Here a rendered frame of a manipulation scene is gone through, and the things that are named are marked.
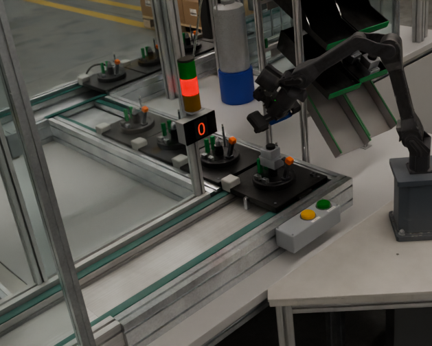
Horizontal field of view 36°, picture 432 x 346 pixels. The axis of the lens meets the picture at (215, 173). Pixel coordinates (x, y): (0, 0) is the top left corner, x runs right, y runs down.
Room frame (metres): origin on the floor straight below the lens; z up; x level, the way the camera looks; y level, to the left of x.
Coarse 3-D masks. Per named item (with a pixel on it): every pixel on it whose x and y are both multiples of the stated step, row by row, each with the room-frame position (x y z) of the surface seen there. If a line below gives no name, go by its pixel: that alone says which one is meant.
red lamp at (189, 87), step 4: (196, 76) 1.80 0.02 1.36; (180, 80) 1.80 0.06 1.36; (184, 80) 1.78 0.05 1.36; (188, 80) 1.78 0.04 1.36; (192, 80) 1.78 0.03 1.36; (196, 80) 1.80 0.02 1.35; (184, 84) 1.78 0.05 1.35; (188, 84) 1.78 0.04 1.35; (192, 84) 1.78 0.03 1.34; (196, 84) 1.79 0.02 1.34; (184, 88) 1.79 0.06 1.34; (188, 88) 1.78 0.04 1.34; (192, 88) 1.78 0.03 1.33; (196, 88) 1.79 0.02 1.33; (184, 92) 1.79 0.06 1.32; (188, 92) 1.78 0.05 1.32; (192, 92) 1.78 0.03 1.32; (196, 92) 1.79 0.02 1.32
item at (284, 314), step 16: (320, 304) 1.39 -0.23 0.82; (336, 304) 1.38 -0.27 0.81; (352, 304) 1.39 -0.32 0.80; (368, 304) 1.38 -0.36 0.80; (384, 304) 1.37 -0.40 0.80; (400, 304) 1.36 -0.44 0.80; (416, 304) 1.36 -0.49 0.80; (288, 320) 1.40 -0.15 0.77; (400, 320) 1.56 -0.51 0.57; (416, 320) 1.55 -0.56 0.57; (288, 336) 1.40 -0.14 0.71; (400, 336) 1.56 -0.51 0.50; (416, 336) 1.55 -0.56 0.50
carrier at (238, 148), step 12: (216, 144) 2.02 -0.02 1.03; (228, 144) 2.14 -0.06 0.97; (204, 156) 2.00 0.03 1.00; (216, 156) 2.02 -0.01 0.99; (228, 156) 1.99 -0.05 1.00; (240, 156) 2.03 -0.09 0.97; (252, 156) 2.02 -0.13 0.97; (204, 168) 1.98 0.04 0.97; (216, 168) 1.96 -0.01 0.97; (228, 168) 1.95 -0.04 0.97; (240, 168) 1.94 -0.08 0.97; (216, 180) 1.88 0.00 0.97
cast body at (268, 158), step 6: (270, 144) 1.84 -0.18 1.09; (264, 150) 1.82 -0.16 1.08; (270, 150) 1.81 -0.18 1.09; (276, 150) 1.82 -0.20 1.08; (264, 156) 1.82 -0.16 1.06; (270, 156) 1.81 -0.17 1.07; (276, 156) 1.82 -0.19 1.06; (264, 162) 1.83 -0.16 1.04; (270, 162) 1.81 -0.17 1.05; (276, 162) 1.80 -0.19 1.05; (282, 162) 1.82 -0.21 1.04; (276, 168) 1.80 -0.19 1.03
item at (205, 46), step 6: (186, 36) 3.35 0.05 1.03; (186, 42) 3.34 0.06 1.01; (192, 42) 3.38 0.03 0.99; (198, 42) 3.36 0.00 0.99; (204, 42) 3.42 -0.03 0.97; (186, 48) 3.29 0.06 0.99; (192, 48) 3.29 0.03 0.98; (198, 48) 3.31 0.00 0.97; (204, 48) 3.31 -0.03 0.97; (210, 48) 3.30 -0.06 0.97; (186, 54) 3.25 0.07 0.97; (192, 54) 3.23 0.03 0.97; (198, 54) 3.24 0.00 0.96
